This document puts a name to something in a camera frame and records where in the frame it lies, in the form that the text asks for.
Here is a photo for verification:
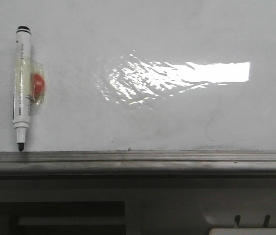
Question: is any white whiteboard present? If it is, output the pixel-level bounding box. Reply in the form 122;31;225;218
0;0;276;151

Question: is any white whiteboard marker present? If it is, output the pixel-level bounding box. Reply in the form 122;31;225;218
13;25;32;152

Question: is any grey cabinet below whiteboard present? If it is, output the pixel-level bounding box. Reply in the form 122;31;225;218
0;176;276;235

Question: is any red magnet taped to marker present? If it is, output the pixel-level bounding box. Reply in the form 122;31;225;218
30;61;46;115

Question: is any grey aluminium whiteboard tray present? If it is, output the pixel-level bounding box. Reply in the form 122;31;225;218
0;150;276;178

